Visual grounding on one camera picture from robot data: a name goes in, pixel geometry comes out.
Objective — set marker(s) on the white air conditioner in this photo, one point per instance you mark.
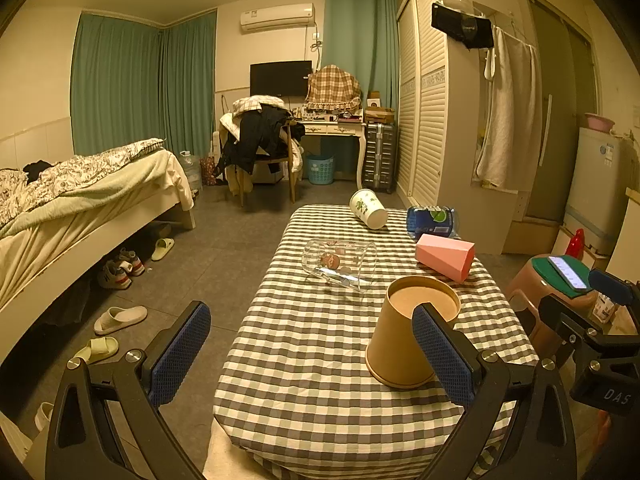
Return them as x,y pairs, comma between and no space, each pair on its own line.
277,17

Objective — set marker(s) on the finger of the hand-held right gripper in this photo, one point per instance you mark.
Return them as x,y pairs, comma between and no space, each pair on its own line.
609,286
565,312

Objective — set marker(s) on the large water jug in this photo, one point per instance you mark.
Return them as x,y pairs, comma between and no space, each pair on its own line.
191,172

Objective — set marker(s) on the brown plastic stool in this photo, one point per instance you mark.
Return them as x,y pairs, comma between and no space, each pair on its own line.
525,290

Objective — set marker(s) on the light plaid clothes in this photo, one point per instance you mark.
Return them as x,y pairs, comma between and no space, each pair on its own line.
250,104

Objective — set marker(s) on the smartphone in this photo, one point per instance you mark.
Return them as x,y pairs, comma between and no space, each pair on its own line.
569,271

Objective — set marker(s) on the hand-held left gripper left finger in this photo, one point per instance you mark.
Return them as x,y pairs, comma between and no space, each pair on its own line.
184,355

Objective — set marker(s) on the plaid cloth cover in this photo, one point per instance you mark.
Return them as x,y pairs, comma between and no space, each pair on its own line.
332,87

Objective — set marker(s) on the green pad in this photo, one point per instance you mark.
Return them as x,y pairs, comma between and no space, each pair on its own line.
545,272

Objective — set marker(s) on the red patterned bag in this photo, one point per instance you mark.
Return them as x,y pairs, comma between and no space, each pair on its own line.
208,171

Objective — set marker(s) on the brown paper cup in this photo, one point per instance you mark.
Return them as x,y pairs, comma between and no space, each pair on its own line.
395,340

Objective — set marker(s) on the red bottle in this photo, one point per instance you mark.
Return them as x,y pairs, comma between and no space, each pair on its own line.
575,245

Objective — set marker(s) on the checkered tablecloth table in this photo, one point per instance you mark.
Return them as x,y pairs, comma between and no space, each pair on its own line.
310,360

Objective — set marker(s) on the teal plastic basket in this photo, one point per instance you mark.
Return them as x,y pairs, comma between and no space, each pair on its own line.
320,169

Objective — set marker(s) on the white wardrobe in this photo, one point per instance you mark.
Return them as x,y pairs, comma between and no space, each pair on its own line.
430,110

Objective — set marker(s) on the light green blanket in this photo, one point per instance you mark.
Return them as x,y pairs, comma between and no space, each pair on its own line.
100,200

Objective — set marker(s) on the black clothes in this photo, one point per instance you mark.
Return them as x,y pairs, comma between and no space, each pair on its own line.
260,135

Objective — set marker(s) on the pink plastic cup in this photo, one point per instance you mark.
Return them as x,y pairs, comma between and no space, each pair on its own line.
440,257

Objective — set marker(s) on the pale yellow slipper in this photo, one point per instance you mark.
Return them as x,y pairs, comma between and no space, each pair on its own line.
97,350

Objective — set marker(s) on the frosted glass door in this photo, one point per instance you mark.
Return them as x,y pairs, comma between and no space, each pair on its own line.
560,110

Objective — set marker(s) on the white dressing desk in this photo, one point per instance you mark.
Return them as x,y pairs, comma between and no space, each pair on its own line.
332,131

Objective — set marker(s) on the small white fridge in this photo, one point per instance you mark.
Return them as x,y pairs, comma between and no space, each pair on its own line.
597,190

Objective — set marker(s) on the clear glass cup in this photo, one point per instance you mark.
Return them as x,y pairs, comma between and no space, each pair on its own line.
340,262

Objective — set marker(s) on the white paper cup green print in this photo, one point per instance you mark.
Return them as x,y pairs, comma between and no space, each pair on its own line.
367,207

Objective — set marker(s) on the white towel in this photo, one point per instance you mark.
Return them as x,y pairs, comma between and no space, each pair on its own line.
507,110

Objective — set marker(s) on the black hanging cloth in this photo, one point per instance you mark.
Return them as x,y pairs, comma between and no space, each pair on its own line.
460,22

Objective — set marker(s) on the wooden chair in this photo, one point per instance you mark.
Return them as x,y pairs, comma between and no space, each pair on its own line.
291,160

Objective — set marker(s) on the patterned duvet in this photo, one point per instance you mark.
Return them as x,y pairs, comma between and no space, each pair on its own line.
75,172

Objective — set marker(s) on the green curtain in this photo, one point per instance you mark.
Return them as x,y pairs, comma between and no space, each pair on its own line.
355,35
115,85
190,85

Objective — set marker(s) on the white slipper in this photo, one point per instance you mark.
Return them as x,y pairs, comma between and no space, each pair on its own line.
120,319
44,416

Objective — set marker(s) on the light green slipper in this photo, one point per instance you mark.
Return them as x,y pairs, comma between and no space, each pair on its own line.
162,250

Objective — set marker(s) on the pink basin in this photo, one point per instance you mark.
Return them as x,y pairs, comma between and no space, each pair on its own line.
599,122

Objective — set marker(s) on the white bed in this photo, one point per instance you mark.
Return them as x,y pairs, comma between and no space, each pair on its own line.
100,240

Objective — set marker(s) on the dark ribbed suitcase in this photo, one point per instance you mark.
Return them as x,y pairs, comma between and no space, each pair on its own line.
379,157

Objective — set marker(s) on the dark cloth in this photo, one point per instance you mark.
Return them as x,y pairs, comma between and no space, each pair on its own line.
39,169

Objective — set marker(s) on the black television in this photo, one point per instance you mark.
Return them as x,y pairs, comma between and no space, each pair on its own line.
280,78

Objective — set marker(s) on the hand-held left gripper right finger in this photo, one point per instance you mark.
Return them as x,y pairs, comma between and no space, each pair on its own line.
444,360

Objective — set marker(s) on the white storage box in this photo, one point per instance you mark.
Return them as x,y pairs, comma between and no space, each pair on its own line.
266,174

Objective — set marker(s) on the white sneaker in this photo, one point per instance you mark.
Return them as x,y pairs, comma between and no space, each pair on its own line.
114,276
132,262

